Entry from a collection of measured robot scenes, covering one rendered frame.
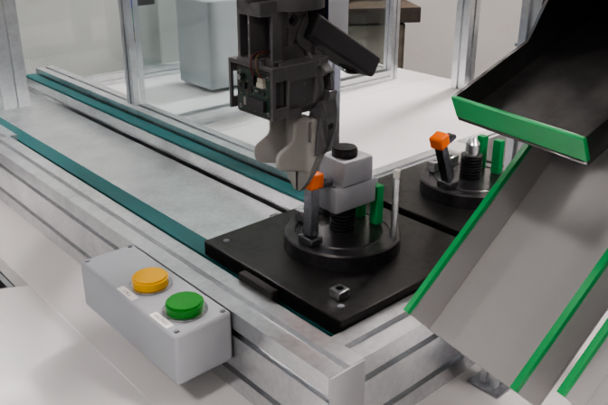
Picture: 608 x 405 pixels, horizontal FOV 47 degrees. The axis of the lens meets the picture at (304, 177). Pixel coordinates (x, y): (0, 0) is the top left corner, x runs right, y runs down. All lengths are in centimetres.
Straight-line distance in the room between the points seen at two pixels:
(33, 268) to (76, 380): 29
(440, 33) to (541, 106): 476
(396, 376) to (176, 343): 22
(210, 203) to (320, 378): 51
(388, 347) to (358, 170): 21
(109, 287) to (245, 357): 18
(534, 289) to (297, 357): 22
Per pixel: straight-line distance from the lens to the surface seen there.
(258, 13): 67
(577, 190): 68
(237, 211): 108
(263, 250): 84
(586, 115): 57
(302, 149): 74
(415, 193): 102
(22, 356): 92
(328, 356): 69
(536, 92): 61
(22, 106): 174
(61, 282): 105
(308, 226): 80
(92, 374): 86
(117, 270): 85
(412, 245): 87
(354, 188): 81
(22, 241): 119
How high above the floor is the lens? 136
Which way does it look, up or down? 22 degrees down
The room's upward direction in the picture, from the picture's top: straight up
